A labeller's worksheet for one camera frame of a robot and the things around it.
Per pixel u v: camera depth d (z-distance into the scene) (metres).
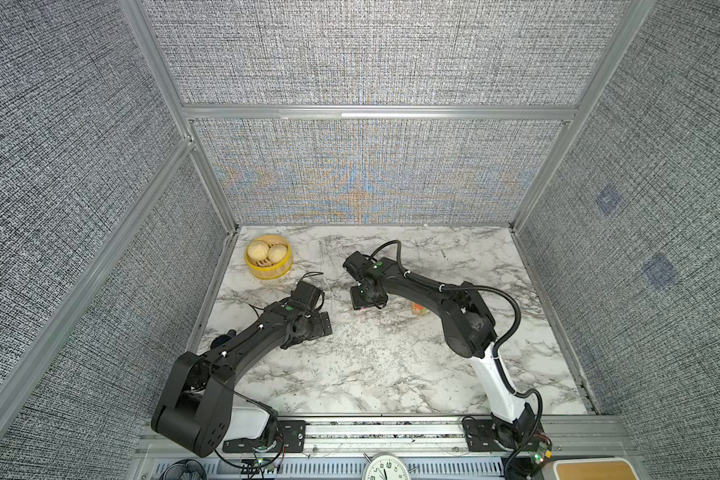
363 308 0.88
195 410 0.41
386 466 0.66
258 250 1.03
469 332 0.57
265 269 1.03
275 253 1.03
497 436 0.65
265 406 0.62
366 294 0.82
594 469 0.66
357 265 0.78
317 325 0.79
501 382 0.60
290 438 0.75
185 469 0.67
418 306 0.64
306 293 0.70
